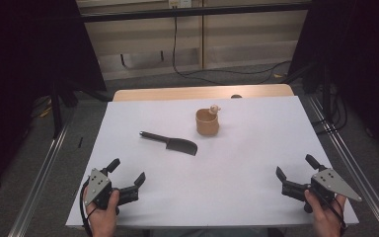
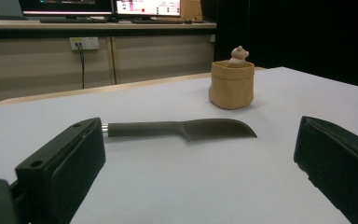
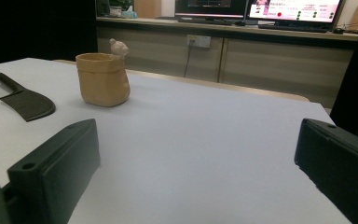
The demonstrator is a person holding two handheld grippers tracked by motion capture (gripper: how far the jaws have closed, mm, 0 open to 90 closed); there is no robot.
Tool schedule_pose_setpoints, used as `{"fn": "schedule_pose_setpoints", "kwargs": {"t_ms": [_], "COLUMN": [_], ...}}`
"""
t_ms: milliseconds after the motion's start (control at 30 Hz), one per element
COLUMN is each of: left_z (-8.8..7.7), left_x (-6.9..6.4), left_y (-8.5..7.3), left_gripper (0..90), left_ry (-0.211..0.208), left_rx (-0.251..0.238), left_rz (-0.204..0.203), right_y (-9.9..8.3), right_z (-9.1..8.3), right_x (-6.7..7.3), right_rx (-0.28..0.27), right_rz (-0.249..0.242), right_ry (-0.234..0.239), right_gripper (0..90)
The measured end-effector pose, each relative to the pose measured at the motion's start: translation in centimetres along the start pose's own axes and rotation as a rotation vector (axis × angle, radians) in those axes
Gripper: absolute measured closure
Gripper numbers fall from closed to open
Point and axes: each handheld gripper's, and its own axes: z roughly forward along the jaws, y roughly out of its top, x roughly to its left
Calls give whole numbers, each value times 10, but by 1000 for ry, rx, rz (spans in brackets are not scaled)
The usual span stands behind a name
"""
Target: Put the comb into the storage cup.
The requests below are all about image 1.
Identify bundle of black floor cables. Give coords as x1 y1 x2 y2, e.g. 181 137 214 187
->
311 87 348 134

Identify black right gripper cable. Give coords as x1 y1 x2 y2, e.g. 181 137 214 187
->
310 188 348 231

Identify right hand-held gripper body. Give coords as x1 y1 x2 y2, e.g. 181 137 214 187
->
280 168 363 202

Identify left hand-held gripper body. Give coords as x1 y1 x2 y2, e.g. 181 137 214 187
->
84 167 140 211

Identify tan cup with small figure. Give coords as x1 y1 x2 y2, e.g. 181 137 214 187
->
195 104 222 137

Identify white wall socket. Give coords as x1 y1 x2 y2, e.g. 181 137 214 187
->
168 0 192 9

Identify dark brown comb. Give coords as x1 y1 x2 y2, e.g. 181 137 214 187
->
139 130 198 157

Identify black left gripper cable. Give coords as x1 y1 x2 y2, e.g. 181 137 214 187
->
79 179 95 237

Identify black horizontal bar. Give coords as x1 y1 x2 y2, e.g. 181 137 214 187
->
78 2 312 24

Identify black curtain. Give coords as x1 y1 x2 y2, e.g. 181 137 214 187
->
288 0 379 164
0 0 109 198

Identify black metal stand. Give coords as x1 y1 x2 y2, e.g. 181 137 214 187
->
49 73 79 139

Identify metal floor rail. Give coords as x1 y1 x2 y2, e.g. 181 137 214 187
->
308 95 379 237
7 108 77 237

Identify person's left hand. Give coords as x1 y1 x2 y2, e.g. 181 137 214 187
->
83 190 121 237

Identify light wooden post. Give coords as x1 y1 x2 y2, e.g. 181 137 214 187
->
199 0 206 70

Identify person's right hand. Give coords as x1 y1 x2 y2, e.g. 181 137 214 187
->
304 190 347 237

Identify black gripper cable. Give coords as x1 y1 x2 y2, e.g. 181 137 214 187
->
79 179 95 237
310 188 348 231

